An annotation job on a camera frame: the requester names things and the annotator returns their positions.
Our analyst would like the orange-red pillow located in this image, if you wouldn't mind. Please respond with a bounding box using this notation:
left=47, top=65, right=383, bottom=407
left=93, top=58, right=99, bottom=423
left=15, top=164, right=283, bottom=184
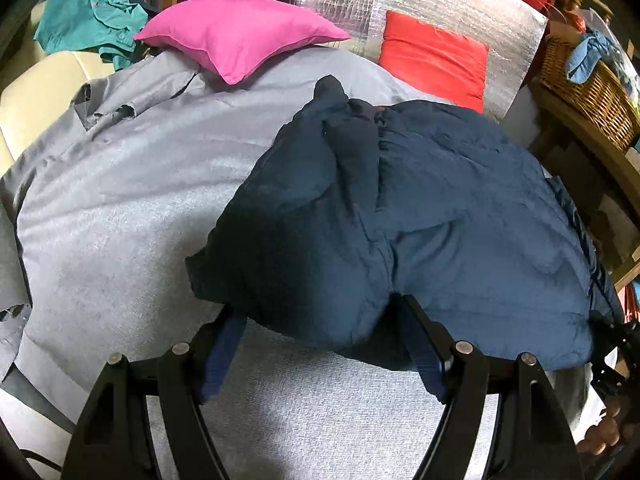
left=378, top=10, right=490, bottom=113

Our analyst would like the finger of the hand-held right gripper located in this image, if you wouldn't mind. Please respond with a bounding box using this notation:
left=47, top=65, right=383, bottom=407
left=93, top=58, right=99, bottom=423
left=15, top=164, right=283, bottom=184
left=589, top=309, right=632, bottom=361

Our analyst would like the person's right hand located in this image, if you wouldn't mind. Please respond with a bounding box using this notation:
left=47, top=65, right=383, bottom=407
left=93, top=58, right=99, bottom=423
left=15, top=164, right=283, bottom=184
left=575, top=402, right=628, bottom=458

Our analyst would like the navy puffer jacket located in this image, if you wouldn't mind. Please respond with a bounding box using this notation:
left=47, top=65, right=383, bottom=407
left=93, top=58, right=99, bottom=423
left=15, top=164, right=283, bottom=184
left=185, top=75, right=626, bottom=373

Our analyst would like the light blue cloth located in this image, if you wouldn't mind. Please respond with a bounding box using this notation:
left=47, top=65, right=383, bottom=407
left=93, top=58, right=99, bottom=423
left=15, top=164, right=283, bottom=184
left=566, top=30, right=626, bottom=85

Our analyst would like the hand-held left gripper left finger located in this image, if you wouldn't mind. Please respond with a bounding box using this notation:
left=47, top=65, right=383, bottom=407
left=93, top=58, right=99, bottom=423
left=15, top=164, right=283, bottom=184
left=60, top=306, right=249, bottom=480

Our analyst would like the cream leather sofa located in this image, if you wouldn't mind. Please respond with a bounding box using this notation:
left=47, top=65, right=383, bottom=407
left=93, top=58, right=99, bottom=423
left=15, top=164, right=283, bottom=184
left=0, top=0, right=118, bottom=176

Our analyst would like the wicker basket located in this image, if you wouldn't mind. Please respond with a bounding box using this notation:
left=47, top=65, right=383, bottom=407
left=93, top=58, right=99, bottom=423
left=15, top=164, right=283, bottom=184
left=537, top=35, right=640, bottom=153

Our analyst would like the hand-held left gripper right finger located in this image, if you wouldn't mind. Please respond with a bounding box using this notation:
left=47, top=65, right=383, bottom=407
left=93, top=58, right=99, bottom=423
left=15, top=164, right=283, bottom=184
left=401, top=294, right=584, bottom=480

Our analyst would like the pink pillow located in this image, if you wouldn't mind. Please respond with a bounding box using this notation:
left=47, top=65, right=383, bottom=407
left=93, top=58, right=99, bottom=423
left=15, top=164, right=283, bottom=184
left=133, top=0, right=352, bottom=86

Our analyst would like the teal shirt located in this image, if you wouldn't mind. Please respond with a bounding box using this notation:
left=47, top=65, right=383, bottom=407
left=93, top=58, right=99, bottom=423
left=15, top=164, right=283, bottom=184
left=34, top=0, right=151, bottom=72

